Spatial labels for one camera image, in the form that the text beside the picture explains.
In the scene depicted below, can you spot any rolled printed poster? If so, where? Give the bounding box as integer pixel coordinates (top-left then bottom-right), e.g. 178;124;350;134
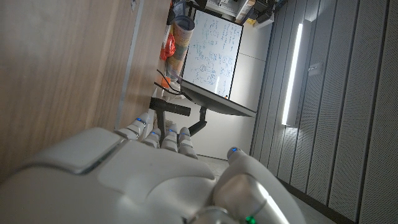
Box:
165;15;196;82

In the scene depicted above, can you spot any black framed whiteboard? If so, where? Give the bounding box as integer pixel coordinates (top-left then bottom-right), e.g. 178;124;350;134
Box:
182;8;244;100

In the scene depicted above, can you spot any black computer monitor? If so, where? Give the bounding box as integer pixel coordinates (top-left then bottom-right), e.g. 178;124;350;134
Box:
180;79;257;118

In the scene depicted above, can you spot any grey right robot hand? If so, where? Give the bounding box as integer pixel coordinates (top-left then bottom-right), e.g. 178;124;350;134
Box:
0;112;309;224

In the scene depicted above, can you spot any white ceiling light strip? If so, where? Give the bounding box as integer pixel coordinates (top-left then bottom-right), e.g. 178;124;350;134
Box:
281;23;304;127

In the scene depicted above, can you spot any white shelf unit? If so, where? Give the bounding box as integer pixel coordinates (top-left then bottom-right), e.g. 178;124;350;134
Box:
205;0;280;29

